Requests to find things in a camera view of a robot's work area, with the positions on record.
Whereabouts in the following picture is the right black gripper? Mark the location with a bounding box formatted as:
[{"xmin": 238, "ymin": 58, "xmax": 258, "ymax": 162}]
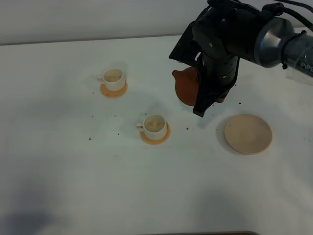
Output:
[{"xmin": 193, "ymin": 52, "xmax": 239, "ymax": 117}]

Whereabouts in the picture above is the brown clay teapot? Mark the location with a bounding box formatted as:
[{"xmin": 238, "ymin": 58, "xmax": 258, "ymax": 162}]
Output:
[{"xmin": 172, "ymin": 67, "xmax": 228, "ymax": 107}]

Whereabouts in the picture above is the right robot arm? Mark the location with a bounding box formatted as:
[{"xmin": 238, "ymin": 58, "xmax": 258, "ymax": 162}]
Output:
[{"xmin": 192, "ymin": 0, "xmax": 313, "ymax": 117}]

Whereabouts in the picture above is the beige teapot saucer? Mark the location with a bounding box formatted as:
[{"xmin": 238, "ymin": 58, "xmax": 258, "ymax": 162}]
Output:
[{"xmin": 224, "ymin": 114, "xmax": 273, "ymax": 155}]

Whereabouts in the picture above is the near white teacup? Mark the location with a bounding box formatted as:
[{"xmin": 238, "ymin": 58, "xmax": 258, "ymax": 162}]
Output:
[{"xmin": 136, "ymin": 114, "xmax": 168, "ymax": 141}]

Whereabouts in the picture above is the white teacup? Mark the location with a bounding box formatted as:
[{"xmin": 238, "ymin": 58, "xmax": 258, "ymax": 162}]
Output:
[
  {"xmin": 96, "ymin": 68, "xmax": 126, "ymax": 92},
  {"xmin": 136, "ymin": 114, "xmax": 168, "ymax": 141}
]

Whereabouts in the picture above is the near orange coaster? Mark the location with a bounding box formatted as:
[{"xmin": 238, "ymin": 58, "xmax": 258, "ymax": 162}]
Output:
[{"xmin": 140, "ymin": 123, "xmax": 171, "ymax": 145}]

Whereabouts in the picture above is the orange coaster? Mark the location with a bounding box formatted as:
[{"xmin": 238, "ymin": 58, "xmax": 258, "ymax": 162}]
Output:
[
  {"xmin": 100, "ymin": 82, "xmax": 128, "ymax": 98},
  {"xmin": 140, "ymin": 123, "xmax": 171, "ymax": 145}
]

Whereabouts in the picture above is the far white teacup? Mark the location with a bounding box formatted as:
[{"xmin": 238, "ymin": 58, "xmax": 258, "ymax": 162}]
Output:
[{"xmin": 96, "ymin": 68, "xmax": 126, "ymax": 92}]

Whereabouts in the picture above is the far orange coaster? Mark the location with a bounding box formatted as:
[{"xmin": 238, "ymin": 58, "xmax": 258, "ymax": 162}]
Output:
[{"xmin": 100, "ymin": 82, "xmax": 128, "ymax": 98}]

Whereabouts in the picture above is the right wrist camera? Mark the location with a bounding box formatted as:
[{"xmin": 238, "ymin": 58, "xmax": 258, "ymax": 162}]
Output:
[{"xmin": 169, "ymin": 22, "xmax": 201, "ymax": 68}]

